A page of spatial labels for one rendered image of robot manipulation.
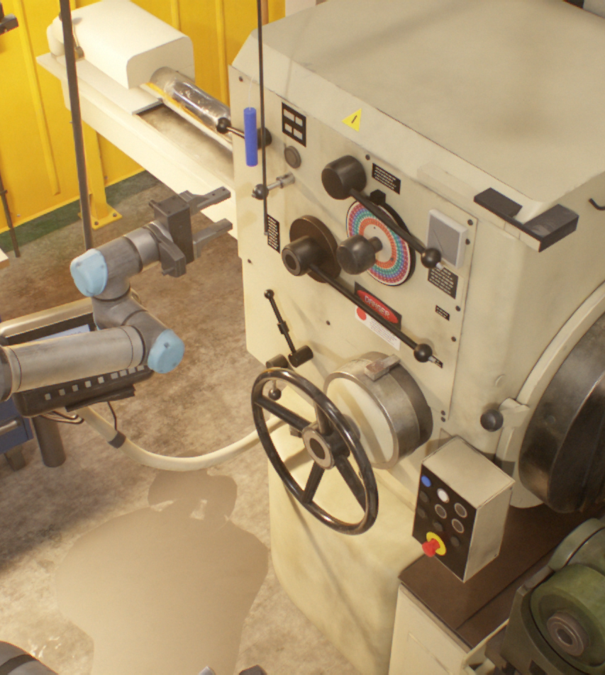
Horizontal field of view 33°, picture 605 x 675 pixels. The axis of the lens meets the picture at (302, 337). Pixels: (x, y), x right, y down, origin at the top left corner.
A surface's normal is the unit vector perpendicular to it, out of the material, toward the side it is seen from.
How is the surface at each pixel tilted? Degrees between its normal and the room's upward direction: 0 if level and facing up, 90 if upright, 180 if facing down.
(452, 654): 90
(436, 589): 0
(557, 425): 70
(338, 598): 90
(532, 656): 90
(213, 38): 90
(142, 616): 0
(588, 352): 36
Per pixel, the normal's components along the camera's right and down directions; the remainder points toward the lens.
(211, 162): 0.00, -0.73
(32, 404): 0.40, 0.34
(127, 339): 0.61, -0.44
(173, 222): 0.65, 0.52
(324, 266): -0.77, 0.44
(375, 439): -0.36, 0.53
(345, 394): -0.76, -0.04
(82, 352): 0.69, -0.21
